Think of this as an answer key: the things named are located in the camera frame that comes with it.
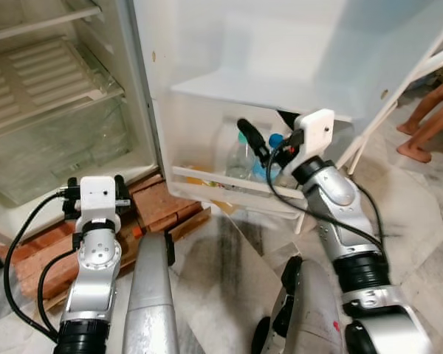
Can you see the blue capped plastic bottle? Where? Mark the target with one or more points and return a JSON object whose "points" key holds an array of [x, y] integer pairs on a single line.
{"points": [[266, 171]]}

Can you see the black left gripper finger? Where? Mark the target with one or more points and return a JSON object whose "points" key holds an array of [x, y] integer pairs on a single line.
{"points": [[72, 208], [122, 186]]}

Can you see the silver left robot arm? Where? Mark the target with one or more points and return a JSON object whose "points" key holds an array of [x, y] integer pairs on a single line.
{"points": [[96, 254]]}

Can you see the clear crisper drawer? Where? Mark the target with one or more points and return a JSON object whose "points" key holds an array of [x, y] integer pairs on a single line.
{"points": [[59, 158]]}

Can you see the white slatted fridge shelf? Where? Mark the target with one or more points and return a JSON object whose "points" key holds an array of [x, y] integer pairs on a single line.
{"points": [[44, 77]]}

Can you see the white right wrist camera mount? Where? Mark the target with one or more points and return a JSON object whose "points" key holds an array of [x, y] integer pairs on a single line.
{"points": [[316, 131]]}

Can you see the deep white door bin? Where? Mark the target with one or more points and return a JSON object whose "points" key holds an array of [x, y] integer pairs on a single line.
{"points": [[280, 88]]}

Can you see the red clay brick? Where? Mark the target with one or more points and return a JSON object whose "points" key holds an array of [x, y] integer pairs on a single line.
{"points": [[166, 206]]}

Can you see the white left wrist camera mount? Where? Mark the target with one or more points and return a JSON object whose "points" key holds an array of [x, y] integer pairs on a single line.
{"points": [[97, 193]]}

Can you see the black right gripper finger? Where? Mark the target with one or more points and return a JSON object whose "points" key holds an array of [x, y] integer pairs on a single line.
{"points": [[252, 136]]}

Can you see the white door shelf rail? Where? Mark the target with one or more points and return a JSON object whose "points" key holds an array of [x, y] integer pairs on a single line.
{"points": [[207, 184]]}

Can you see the clear plastic bottle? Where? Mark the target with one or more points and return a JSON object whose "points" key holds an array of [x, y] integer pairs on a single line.
{"points": [[240, 158]]}

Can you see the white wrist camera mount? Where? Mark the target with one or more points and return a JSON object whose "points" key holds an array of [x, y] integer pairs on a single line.
{"points": [[97, 193], [316, 131]]}

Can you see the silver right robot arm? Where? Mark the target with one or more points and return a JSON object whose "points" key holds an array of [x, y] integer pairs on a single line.
{"points": [[340, 199]]}

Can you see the silver left robot leg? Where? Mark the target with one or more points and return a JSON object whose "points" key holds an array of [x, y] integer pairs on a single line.
{"points": [[151, 295]]}

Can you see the silver fridge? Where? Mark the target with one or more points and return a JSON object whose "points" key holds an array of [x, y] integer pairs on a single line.
{"points": [[295, 44]]}

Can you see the white flat fridge shelf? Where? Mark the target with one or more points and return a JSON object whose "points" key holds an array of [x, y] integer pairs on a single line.
{"points": [[37, 26]]}

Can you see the yellow food packet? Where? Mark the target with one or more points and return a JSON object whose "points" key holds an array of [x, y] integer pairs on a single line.
{"points": [[194, 175]]}

